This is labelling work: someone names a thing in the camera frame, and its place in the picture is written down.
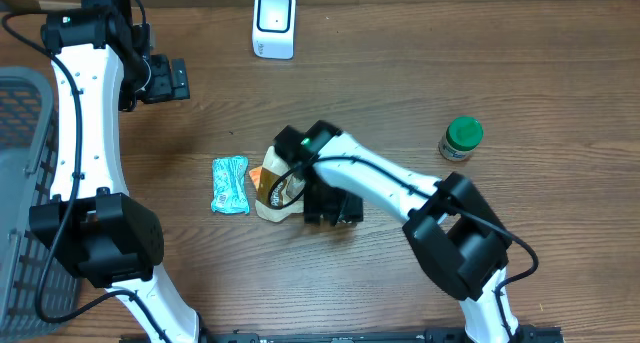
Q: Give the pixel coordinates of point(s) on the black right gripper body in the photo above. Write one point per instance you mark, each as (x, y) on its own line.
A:
(336, 202)

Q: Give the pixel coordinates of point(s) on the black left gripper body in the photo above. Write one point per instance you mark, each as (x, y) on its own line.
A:
(161, 86)

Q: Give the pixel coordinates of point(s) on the brown snack bag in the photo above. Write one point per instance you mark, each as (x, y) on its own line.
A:
(280, 194)

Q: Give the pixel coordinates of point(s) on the green lid jar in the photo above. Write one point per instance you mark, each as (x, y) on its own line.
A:
(461, 138)

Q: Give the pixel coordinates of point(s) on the orange tissue pack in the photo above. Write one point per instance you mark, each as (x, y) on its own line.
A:
(255, 176)

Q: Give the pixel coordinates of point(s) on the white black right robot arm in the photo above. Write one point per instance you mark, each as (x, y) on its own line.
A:
(457, 239)

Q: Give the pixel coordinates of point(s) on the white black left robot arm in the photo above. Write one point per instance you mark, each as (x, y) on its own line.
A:
(104, 65)

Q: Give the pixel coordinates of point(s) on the white barcode scanner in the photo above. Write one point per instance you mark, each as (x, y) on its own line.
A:
(273, 29)

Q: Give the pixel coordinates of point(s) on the dark grey plastic basket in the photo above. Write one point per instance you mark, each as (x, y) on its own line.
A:
(29, 146)

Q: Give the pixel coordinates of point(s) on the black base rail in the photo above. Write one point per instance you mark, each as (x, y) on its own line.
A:
(529, 334)

